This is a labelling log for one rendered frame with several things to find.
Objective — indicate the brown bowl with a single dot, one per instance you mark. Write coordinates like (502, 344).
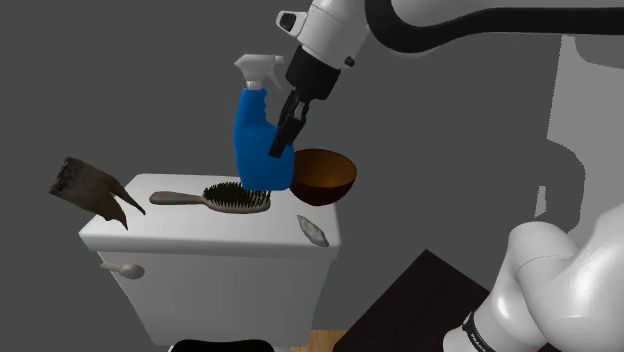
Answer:
(324, 178)

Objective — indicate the small grey oblong lump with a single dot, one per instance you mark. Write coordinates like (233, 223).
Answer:
(313, 231)

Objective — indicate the brown horn-shaped object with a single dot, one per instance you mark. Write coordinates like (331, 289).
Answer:
(88, 187)

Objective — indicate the white toilet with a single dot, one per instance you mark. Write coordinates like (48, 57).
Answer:
(219, 287)

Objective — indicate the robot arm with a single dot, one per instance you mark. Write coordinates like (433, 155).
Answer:
(546, 287)

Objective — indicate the grey hairbrush with dark bristles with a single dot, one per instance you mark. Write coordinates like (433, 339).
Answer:
(234, 199)

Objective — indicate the blue spray bottle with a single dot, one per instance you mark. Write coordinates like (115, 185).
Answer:
(256, 151)

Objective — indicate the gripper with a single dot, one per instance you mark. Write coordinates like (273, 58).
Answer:
(313, 75)

